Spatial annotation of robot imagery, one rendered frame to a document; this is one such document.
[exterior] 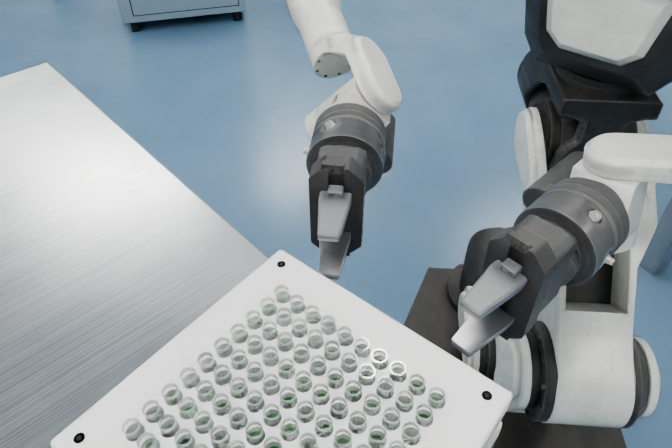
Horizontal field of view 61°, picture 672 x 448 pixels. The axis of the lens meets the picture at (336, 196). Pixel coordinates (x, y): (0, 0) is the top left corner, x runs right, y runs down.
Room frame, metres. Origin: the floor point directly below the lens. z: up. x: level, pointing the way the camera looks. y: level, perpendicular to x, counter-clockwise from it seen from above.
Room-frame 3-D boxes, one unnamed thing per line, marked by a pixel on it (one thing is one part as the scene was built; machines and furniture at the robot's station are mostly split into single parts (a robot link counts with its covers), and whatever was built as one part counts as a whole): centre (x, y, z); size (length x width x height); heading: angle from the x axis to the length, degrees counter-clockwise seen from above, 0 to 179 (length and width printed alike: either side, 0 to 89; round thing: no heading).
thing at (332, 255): (0.40, 0.00, 0.87); 0.06 x 0.03 x 0.02; 173
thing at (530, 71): (0.78, -0.37, 0.82); 0.28 x 0.13 x 0.18; 176
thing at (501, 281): (0.31, -0.13, 0.93); 0.06 x 0.03 x 0.02; 133
